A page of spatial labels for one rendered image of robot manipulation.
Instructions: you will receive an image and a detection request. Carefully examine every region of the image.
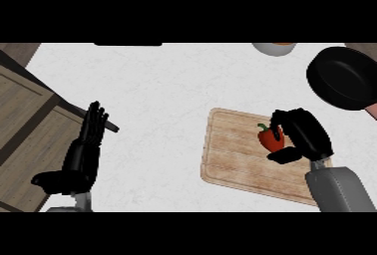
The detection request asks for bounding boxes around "wooden cabinet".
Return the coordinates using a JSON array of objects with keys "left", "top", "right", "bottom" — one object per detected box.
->
[{"left": 0, "top": 42, "right": 122, "bottom": 213}]

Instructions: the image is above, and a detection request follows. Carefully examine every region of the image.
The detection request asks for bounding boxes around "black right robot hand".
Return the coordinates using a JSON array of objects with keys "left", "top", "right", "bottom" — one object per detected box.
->
[{"left": 265, "top": 108, "right": 336, "bottom": 165}]

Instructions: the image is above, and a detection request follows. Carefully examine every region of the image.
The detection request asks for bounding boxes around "red bell pepper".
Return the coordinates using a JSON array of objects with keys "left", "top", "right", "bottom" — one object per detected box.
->
[{"left": 256, "top": 123, "right": 287, "bottom": 153}]

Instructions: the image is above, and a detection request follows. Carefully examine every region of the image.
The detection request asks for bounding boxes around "wooden cutting board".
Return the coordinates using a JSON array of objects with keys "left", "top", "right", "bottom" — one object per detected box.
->
[{"left": 198, "top": 107, "right": 334, "bottom": 207}]

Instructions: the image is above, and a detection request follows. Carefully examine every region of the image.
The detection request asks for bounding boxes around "white bowl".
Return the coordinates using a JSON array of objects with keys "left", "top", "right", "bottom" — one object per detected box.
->
[{"left": 250, "top": 42, "right": 299, "bottom": 58}]

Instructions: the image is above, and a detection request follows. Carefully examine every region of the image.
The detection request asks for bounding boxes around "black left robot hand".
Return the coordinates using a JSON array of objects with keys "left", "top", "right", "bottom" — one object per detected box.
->
[{"left": 30, "top": 101, "right": 111, "bottom": 196}]

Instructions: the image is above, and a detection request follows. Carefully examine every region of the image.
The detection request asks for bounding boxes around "black pot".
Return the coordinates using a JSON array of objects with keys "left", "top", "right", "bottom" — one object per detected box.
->
[{"left": 305, "top": 46, "right": 377, "bottom": 112}]

